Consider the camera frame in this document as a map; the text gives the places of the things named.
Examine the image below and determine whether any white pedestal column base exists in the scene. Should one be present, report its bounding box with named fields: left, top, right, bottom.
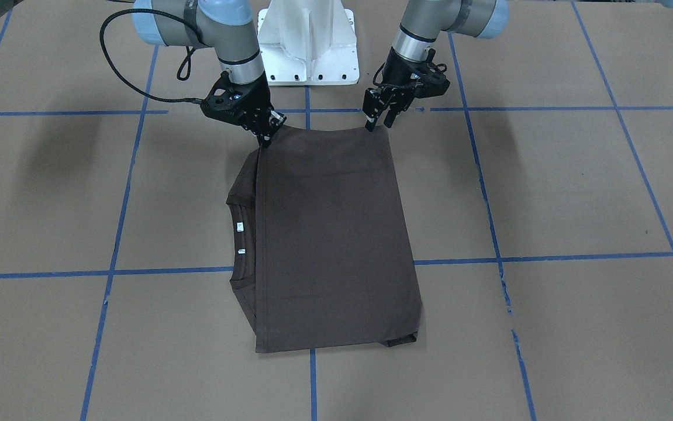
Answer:
left=256, top=1, right=360, bottom=86

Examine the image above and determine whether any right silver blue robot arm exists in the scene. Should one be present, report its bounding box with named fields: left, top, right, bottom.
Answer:
left=99, top=1, right=286, bottom=148

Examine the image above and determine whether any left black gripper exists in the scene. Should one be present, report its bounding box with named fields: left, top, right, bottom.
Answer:
left=363, top=47, right=429, bottom=132

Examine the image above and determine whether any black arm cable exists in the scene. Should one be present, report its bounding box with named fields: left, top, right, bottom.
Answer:
left=99, top=9, right=208, bottom=105

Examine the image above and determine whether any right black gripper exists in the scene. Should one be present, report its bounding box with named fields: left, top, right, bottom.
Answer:
left=239, top=74, right=287, bottom=149

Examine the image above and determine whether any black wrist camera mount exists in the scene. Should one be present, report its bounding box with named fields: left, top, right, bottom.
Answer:
left=200, top=70, right=249, bottom=127

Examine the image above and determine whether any dark brown t-shirt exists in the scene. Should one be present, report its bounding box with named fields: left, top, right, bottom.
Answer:
left=226, top=127, right=422, bottom=353

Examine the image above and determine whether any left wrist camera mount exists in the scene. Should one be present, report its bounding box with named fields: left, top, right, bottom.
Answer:
left=412, top=47, right=450, bottom=99

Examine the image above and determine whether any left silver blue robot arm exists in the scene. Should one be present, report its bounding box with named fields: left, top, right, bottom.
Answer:
left=395, top=1, right=673, bottom=141

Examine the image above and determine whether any brown paper table cover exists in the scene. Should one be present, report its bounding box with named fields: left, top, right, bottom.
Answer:
left=0, top=1, right=673, bottom=420

